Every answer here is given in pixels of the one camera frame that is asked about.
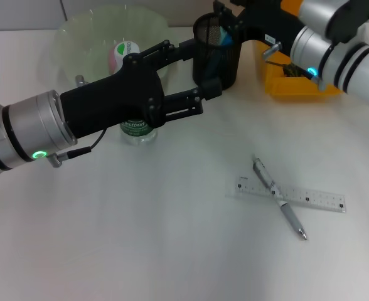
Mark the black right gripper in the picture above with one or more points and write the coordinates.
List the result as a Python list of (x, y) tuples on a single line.
[(266, 22)]

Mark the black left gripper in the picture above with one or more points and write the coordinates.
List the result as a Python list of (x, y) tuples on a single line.
[(115, 100)]

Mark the blue scissors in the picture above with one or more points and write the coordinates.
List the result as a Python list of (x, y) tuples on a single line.
[(225, 37)]

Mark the clear green-label water bottle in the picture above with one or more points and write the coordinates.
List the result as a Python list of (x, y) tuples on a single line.
[(126, 51)]

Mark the green plastic wrapper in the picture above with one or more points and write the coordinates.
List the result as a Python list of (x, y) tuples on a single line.
[(292, 70)]

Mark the pink peach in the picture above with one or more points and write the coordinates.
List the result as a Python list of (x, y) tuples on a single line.
[(112, 59)]

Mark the silver ballpoint pen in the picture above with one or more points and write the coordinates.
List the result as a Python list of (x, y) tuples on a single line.
[(278, 200)]

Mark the clear plastic ruler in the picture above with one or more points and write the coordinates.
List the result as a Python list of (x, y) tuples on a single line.
[(316, 197)]

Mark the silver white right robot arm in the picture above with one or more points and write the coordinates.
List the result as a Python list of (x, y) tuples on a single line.
[(360, 72)]

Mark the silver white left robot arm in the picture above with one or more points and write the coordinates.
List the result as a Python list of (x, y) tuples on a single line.
[(30, 131)]

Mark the black mesh pen holder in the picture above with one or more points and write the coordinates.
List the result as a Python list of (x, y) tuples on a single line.
[(231, 69)]

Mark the translucent green fruit bowl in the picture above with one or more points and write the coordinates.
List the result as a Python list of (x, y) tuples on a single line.
[(87, 40)]

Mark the yellow plastic bin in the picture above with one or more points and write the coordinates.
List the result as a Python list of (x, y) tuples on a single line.
[(297, 91)]

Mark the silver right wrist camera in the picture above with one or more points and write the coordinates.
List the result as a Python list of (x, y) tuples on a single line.
[(322, 12)]

